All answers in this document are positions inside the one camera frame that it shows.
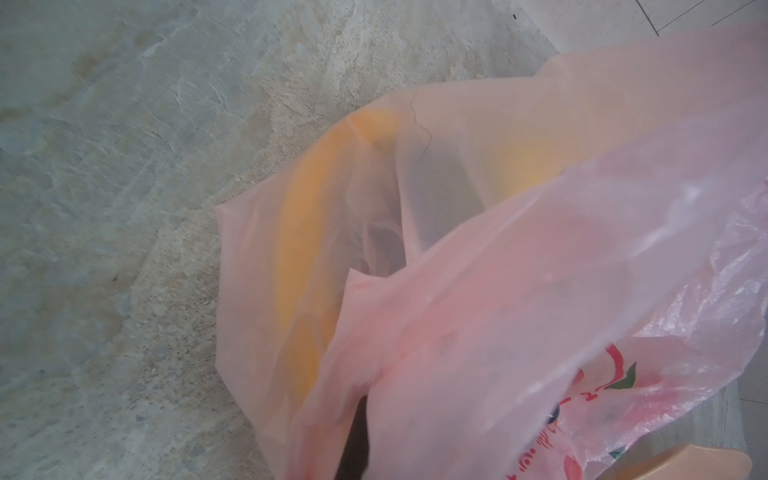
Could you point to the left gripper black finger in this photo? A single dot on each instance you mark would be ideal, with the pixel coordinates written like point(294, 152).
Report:
point(355, 456)

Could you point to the pink plastic bag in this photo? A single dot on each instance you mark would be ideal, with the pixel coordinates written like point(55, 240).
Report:
point(539, 271)

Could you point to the pink scalloped bowl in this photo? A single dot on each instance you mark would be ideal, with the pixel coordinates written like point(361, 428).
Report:
point(691, 462)

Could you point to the yellow fake banana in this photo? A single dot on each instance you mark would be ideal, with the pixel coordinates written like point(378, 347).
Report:
point(308, 292)

